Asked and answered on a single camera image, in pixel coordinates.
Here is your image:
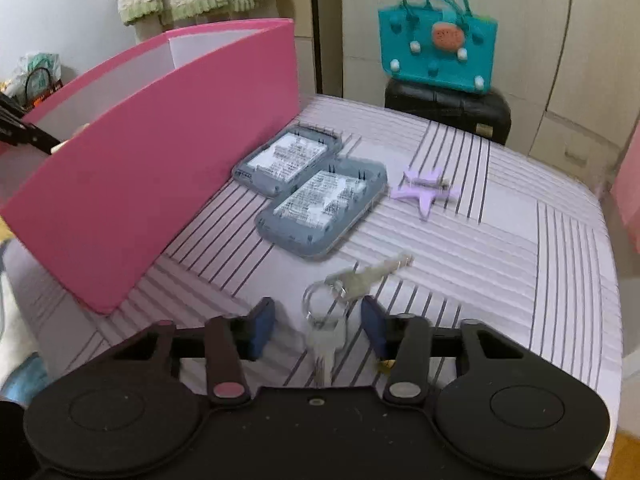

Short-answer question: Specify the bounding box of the white plastic bag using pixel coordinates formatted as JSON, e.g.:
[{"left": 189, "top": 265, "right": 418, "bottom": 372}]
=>
[{"left": 4, "top": 51, "right": 64, "bottom": 111}]

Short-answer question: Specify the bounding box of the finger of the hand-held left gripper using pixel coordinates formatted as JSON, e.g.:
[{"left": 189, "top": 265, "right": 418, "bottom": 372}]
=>
[{"left": 0, "top": 91, "right": 64, "bottom": 157}]

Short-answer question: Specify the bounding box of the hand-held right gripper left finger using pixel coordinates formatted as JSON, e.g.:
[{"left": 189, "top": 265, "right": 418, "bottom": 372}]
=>
[{"left": 107, "top": 296, "right": 277, "bottom": 407}]

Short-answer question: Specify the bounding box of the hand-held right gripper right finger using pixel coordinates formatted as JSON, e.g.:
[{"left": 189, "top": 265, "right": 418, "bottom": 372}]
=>
[{"left": 360, "top": 295, "right": 527, "bottom": 406}]

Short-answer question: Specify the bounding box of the purple star hair clip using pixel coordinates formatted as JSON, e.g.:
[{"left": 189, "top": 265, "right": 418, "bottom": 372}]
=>
[{"left": 390, "top": 166, "right": 462, "bottom": 223}]

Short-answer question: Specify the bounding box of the pink cardboard box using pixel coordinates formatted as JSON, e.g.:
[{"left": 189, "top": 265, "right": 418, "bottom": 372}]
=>
[{"left": 0, "top": 18, "right": 301, "bottom": 317}]

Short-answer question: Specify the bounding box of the grey pocket router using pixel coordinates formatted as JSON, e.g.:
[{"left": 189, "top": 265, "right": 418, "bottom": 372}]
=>
[
  {"left": 232, "top": 122, "right": 344, "bottom": 199},
  {"left": 255, "top": 156, "right": 389, "bottom": 262}
]

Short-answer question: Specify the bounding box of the silver key bunch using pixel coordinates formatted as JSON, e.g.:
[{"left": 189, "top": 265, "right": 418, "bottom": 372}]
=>
[{"left": 302, "top": 252, "right": 416, "bottom": 387}]

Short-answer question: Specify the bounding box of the teal felt handbag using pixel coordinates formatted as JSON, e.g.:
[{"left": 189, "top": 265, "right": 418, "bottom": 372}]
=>
[{"left": 377, "top": 0, "right": 499, "bottom": 97}]

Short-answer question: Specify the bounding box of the pink paper bag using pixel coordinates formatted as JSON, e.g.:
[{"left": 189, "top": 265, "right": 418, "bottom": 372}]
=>
[{"left": 610, "top": 125, "right": 640, "bottom": 257}]

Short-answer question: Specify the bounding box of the black suitcase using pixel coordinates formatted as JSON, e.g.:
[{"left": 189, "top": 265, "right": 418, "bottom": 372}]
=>
[{"left": 384, "top": 80, "right": 514, "bottom": 149}]

